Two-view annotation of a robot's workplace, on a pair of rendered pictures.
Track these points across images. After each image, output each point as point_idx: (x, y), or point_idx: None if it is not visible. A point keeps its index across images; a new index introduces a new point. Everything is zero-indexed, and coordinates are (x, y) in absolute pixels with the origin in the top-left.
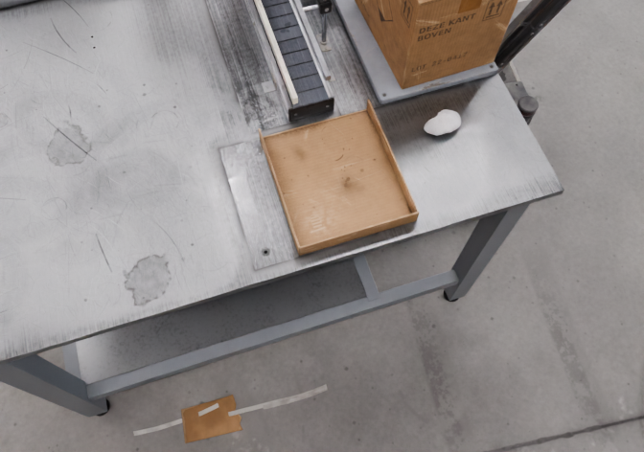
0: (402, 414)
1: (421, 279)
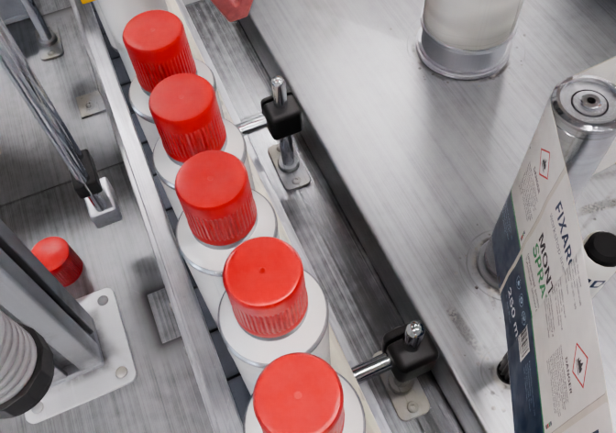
0: None
1: None
